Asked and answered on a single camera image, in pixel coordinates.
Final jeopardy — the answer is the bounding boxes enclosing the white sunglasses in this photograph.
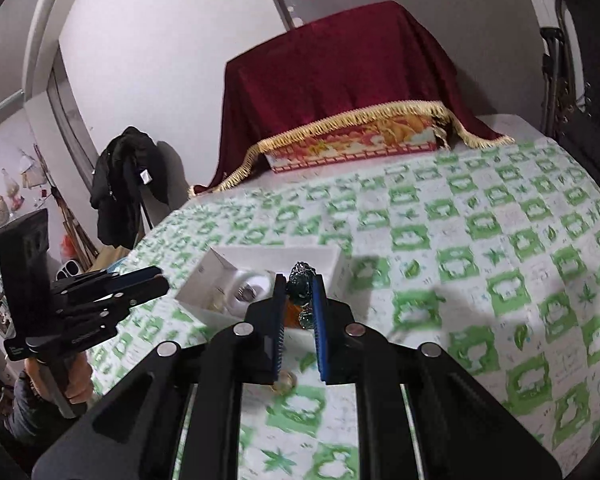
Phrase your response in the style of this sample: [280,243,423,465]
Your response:
[56,259,83,281]

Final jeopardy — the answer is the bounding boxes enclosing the black folding chair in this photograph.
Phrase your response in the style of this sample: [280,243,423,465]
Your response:
[540,0,600,187]

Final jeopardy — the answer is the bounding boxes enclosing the gold ring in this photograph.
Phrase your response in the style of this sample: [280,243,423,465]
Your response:
[270,369,299,395]

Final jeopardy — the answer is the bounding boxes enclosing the white vivo cardboard box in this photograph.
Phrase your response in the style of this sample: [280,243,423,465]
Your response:
[175,246,350,330]

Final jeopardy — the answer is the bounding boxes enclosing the dark red velvet cloth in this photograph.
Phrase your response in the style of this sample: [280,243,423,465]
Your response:
[189,1,513,195]

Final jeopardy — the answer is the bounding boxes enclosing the black jacket on chair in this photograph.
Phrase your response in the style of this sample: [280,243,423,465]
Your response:
[90,126,169,249]

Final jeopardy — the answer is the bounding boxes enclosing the red gold decorated box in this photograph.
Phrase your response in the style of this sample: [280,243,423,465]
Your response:
[264,114,446,172]

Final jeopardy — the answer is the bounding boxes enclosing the silver chain necklace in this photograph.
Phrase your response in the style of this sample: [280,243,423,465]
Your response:
[285,260,319,331]

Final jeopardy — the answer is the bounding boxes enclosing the green white patterned bedsheet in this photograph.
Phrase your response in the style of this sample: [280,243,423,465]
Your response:
[82,136,600,480]

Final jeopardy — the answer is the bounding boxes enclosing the person's left hand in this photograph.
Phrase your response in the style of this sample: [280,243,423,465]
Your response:
[24,352,94,404]

